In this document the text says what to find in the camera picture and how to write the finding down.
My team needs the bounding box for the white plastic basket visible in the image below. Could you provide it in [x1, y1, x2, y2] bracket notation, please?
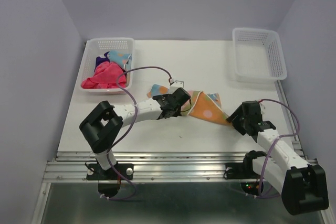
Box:
[78, 38, 135, 94]
[232, 27, 287, 83]

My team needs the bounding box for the orange blue dotted towel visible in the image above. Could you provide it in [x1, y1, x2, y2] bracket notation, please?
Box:
[146, 83, 229, 126]

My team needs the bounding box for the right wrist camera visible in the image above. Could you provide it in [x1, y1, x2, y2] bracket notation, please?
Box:
[259, 103, 266, 114]

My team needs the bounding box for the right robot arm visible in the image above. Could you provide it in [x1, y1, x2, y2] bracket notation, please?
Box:
[223, 101, 329, 215]

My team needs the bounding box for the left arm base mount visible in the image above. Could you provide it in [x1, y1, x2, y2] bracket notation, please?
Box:
[85, 163, 134, 180]

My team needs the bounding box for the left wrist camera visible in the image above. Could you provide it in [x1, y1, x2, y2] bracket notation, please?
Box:
[170, 80, 184, 89]

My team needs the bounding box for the aluminium rail frame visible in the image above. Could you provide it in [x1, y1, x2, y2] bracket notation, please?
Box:
[33, 87, 334, 223]

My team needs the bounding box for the pink microfiber towel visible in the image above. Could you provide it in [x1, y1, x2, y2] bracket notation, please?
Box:
[81, 61, 127, 89]

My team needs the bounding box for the white right plastic basket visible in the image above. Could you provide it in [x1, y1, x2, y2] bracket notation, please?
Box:
[232, 27, 287, 83]

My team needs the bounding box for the purple towel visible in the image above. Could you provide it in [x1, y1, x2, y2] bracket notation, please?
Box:
[94, 52, 110, 73]

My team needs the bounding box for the blue dotted striped towel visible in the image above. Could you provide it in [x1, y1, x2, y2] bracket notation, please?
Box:
[107, 50, 132, 70]

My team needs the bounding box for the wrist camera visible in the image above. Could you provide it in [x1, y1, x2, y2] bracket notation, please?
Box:
[170, 80, 184, 89]
[259, 103, 266, 114]

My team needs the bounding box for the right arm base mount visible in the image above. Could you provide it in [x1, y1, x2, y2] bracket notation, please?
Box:
[223, 151, 266, 180]

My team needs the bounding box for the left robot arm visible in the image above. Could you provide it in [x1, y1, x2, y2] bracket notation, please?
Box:
[79, 88, 191, 179]

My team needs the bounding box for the white left plastic basket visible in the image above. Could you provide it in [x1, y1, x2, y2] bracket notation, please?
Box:
[78, 38, 135, 94]

